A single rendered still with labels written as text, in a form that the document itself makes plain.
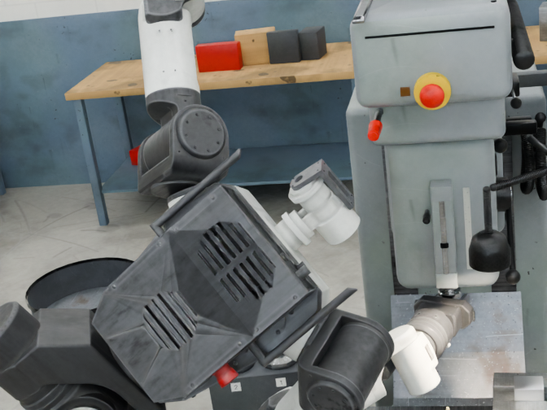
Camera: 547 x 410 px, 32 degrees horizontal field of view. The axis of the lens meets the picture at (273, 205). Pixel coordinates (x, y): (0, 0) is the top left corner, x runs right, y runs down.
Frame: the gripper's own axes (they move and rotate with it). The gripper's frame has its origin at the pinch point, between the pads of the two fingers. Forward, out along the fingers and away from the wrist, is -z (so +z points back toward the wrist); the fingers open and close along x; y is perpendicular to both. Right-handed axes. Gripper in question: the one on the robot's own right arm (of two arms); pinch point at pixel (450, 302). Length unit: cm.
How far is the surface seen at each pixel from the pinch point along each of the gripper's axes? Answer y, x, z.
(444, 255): -16.9, -4.0, 12.4
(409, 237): -19.1, 3.6, 10.9
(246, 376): 15.0, 41.2, 17.9
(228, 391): 18, 45, 20
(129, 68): 34, 317, -303
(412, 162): -34.6, 2.0, 10.5
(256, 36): 16, 227, -315
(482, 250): -23.8, -14.6, 22.7
